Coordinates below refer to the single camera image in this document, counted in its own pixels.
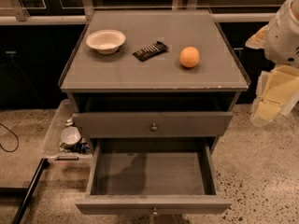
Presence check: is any small white bowl in bin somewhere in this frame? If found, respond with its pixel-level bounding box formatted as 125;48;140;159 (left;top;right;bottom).
61;127;81;146

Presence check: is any metal window railing frame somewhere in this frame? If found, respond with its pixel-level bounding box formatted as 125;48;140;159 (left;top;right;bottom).
0;0;286;24

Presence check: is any white paper bowl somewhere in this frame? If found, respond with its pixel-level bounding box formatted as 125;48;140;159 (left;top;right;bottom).
86;30;126;54

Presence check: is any black snack bar packet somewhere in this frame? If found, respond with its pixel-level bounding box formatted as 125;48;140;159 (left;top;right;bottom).
133;41;168;62

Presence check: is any grey top drawer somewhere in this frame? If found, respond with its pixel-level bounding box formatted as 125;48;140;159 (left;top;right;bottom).
73;112;233;138

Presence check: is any orange fruit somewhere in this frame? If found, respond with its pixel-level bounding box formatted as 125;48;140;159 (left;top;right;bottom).
179;47;200;68

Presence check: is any clear plastic storage bin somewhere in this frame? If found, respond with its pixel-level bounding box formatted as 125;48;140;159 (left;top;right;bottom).
41;99;93;166

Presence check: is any grey wooden drawer cabinet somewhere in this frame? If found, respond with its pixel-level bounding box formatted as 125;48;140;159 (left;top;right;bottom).
58;9;251;154

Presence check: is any grey drawer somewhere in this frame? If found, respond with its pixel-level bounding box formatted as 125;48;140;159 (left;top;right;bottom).
73;112;233;138
76;138;232;216

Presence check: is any black floor rail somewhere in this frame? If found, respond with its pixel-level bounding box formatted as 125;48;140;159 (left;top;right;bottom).
0;159;49;224

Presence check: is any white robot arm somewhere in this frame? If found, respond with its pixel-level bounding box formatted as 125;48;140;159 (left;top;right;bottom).
246;0;299;127

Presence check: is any black floor cable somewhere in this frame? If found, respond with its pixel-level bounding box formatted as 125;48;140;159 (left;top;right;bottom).
0;122;20;153

